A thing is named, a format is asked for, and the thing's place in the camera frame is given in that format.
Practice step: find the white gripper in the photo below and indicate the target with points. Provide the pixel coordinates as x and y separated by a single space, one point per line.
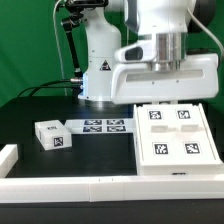
135 82

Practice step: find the white cabinet door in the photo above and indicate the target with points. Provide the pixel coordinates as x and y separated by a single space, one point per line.
156 132
194 135

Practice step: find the white cabinet body box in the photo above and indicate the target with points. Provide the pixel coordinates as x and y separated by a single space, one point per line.
177 162

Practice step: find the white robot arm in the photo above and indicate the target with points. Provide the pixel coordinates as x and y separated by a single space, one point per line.
137 53

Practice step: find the white cabinet top block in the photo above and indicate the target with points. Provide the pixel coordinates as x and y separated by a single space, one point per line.
53 135

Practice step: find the white left fence piece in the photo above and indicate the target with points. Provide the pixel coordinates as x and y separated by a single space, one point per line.
8 158

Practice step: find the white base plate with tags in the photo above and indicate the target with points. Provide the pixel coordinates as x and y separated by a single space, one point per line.
100 126

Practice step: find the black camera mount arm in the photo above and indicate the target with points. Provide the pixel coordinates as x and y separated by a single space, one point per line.
75 9

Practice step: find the white front fence rail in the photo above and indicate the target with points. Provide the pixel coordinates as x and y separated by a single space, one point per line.
121 188

